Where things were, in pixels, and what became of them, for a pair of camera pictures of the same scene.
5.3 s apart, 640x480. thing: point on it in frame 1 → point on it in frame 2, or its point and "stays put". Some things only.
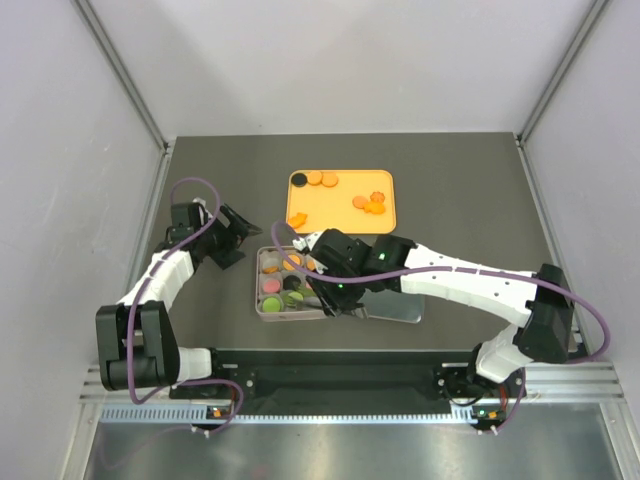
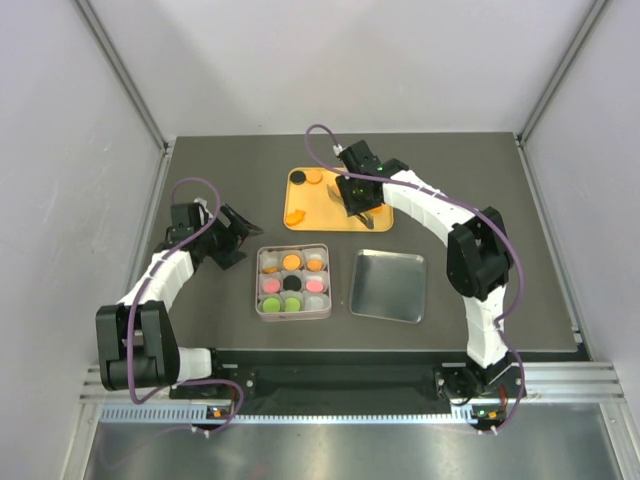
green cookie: x=296 y=295 → x=292 y=305
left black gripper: x=242 y=229 stays put
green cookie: x=271 y=304 stays put
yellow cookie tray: x=358 y=200 stays put
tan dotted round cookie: x=294 y=258 stays put
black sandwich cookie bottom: x=291 y=282 stays put
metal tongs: x=357 y=310 → x=365 y=217
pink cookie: x=272 y=286 stays put
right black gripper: x=339 y=303 → x=354 y=207
